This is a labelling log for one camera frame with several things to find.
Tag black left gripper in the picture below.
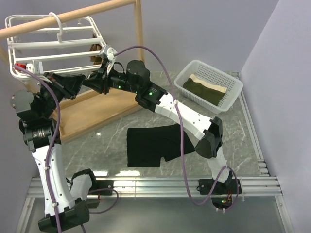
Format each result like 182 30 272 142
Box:
38 71 86 118

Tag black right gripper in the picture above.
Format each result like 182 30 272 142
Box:
82 63 139 97

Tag white plastic clip hanger frame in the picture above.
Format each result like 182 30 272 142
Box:
7 17 106 81

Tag black underwear shorts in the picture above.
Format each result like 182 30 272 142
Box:
126 124 181 167

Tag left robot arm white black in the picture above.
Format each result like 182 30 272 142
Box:
10 72 98 233

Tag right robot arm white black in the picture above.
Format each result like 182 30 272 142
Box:
83 60 233 195

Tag wooden clothes rack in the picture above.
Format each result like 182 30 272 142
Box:
0 0 143 141

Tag white perforated plastic basket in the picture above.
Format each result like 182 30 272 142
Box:
174 60 243 115

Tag dark green garment in basket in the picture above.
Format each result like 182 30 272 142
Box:
183 78 225 106

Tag beige garment in basket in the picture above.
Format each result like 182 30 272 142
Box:
190 74 227 94

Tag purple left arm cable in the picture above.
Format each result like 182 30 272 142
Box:
13 64 120 233

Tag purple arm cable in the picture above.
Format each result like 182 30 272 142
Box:
13 64 120 233
114 45 240 213

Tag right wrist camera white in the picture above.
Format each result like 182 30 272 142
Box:
99 45 117 63

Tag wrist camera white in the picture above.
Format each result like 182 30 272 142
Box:
15 60 44 75
99 45 117 63

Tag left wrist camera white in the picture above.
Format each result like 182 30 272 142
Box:
15 60 44 75

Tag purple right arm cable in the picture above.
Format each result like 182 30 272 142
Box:
114 45 240 213

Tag aluminium rail frame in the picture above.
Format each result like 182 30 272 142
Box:
14 71 296 233

